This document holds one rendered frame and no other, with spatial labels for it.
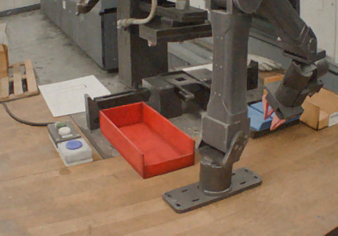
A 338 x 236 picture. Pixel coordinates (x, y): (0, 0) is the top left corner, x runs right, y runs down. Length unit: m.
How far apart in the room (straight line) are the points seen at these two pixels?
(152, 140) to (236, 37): 0.41
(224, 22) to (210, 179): 0.29
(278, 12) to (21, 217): 0.63
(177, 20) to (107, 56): 3.26
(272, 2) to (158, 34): 0.39
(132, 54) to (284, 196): 0.72
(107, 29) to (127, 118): 3.20
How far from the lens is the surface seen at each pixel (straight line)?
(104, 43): 4.29
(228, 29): 0.71
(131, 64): 1.35
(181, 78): 1.20
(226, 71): 0.73
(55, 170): 0.95
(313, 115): 1.12
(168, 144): 1.01
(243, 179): 0.87
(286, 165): 0.95
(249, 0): 0.70
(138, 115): 1.11
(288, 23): 0.83
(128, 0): 1.31
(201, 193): 0.82
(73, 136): 1.02
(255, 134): 1.05
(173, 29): 1.09
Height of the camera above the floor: 1.37
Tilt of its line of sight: 23 degrees down
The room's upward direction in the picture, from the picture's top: 1 degrees counter-clockwise
